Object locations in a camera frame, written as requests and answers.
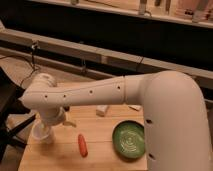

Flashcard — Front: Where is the black rectangular block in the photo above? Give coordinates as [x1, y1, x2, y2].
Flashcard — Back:
[63, 107, 70, 112]

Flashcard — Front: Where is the black floor cable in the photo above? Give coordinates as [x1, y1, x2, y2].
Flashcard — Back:
[0, 41, 42, 88]

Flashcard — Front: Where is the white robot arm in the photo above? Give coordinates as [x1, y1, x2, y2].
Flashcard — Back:
[21, 71, 213, 171]

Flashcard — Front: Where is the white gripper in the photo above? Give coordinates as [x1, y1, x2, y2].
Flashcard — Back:
[38, 107, 77, 128]

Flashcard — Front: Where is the green round plate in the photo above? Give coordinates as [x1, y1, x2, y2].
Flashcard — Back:
[112, 120, 145, 160]

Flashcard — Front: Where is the white tube bottle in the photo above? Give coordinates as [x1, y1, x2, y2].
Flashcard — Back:
[96, 105, 109, 117]

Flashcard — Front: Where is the orange carrot toy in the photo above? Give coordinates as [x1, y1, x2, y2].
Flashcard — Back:
[78, 134, 88, 157]

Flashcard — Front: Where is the black chair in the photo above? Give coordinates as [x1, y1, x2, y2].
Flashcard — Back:
[0, 67, 36, 162]

